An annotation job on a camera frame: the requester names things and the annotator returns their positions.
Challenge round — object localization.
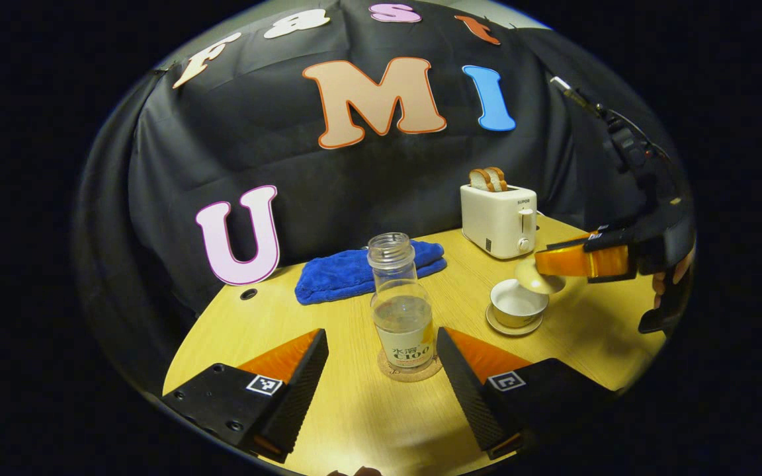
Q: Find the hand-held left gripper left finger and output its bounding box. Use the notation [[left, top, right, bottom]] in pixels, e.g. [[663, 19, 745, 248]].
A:
[[160, 328, 330, 464]]

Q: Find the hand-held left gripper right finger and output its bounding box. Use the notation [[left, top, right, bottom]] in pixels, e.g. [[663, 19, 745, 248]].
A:
[[435, 326, 618, 461]]

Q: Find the white teacup lid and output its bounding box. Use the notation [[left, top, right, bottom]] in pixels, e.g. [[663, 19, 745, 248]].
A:
[[515, 256, 567, 296]]

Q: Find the white teacup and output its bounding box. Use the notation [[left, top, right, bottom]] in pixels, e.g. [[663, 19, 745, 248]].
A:
[[490, 278, 550, 330]]

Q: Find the round cork coaster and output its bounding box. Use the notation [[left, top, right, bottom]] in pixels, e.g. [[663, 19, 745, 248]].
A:
[[376, 348, 444, 383]]

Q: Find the clear plastic water bottle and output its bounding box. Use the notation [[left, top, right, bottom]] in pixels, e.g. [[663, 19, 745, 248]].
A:
[[366, 232, 435, 372]]

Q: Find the teacup saucer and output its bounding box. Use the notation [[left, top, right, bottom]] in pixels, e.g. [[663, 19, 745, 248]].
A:
[[485, 303, 544, 337]]

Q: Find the cream toaster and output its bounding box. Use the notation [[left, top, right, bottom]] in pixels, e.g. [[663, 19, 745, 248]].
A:
[[460, 183, 539, 260]]

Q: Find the blue towel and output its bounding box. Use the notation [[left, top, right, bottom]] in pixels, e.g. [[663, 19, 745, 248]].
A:
[[294, 239, 448, 306]]

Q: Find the black backdrop cloth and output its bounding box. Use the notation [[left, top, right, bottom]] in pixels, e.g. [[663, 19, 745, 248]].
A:
[[71, 0, 686, 397]]

